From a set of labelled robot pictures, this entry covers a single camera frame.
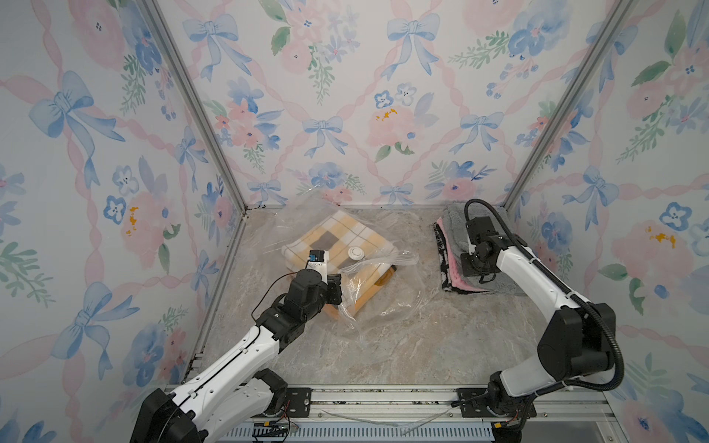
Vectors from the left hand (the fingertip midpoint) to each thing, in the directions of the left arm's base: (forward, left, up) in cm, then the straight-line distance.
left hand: (343, 275), depth 79 cm
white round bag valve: (+10, -3, -3) cm, 11 cm away
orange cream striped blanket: (+5, -7, 0) cm, 8 cm away
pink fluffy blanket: (+5, -37, -12) cm, 39 cm away
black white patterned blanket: (+15, -35, -16) cm, 42 cm away
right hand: (+7, -42, -6) cm, 43 cm away
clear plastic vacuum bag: (+9, -25, -20) cm, 33 cm away
